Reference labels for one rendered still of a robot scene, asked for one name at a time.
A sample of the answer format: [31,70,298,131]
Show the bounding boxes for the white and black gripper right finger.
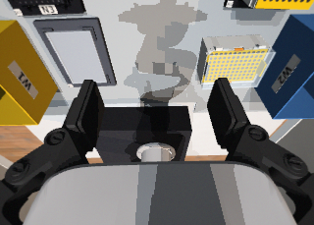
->
[207,78,314,225]

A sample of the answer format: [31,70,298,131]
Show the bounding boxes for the yellow open-top bin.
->
[0,20,58,126]

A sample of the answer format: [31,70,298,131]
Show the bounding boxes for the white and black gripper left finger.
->
[0,80,105,225]

